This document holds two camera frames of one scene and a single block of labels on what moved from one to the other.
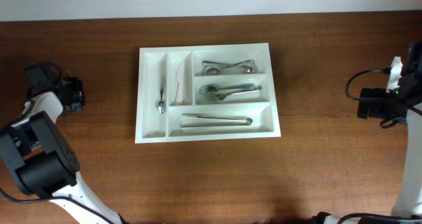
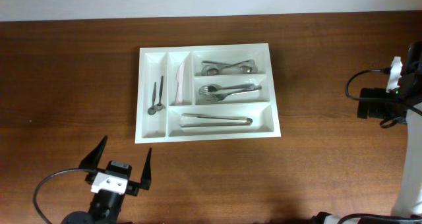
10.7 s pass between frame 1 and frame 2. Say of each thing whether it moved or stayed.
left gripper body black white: moved
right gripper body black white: stayed
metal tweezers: stayed
